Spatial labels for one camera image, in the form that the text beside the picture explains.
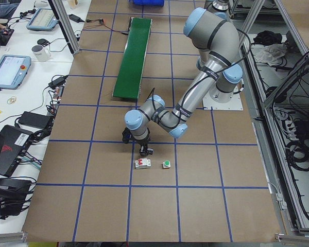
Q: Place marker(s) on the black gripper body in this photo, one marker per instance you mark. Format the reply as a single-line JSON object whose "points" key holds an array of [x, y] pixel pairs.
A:
{"points": [[143, 142]]}

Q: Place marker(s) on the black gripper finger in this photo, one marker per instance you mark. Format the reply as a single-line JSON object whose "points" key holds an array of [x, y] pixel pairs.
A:
{"points": [[149, 151], [142, 152]]}

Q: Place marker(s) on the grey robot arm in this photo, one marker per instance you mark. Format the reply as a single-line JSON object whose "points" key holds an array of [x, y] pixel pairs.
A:
{"points": [[220, 40]]}

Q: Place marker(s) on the white red circuit breaker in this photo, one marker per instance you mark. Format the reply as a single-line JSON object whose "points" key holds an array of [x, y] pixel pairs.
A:
{"points": [[142, 163]]}

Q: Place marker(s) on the green push button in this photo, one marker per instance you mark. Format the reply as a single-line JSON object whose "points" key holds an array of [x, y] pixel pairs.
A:
{"points": [[166, 164]]}

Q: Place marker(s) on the green conveyor belt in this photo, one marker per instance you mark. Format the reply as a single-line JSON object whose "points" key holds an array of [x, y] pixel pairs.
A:
{"points": [[129, 78]]}

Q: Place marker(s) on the white mug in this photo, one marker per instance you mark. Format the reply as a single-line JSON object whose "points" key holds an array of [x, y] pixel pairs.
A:
{"points": [[41, 53]]}

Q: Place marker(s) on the black laptop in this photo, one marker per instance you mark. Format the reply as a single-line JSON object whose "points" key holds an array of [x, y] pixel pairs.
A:
{"points": [[14, 142]]}

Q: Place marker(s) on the blue plastic bin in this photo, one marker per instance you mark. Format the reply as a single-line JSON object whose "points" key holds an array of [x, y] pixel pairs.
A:
{"points": [[149, 2]]}

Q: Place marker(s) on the black power adapter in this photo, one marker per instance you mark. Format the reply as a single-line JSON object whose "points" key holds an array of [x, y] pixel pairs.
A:
{"points": [[75, 18]]}

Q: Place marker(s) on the blue teach pendant near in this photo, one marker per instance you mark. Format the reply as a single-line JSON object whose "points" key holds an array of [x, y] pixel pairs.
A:
{"points": [[13, 69]]}

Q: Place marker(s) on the blue teach pendant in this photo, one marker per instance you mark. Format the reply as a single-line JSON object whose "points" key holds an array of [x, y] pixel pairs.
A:
{"points": [[13, 69], [42, 20]]}

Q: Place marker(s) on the blue teach pendant far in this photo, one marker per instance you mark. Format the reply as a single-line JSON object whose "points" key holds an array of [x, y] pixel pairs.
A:
{"points": [[42, 20]]}

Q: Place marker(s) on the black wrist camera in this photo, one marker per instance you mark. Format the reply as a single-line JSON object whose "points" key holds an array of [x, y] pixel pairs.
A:
{"points": [[126, 136]]}

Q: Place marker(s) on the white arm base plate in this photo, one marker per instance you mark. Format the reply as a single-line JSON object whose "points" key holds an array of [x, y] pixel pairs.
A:
{"points": [[233, 103]]}

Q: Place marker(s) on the aluminium frame post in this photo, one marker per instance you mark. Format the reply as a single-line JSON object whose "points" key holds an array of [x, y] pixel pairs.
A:
{"points": [[65, 25]]}

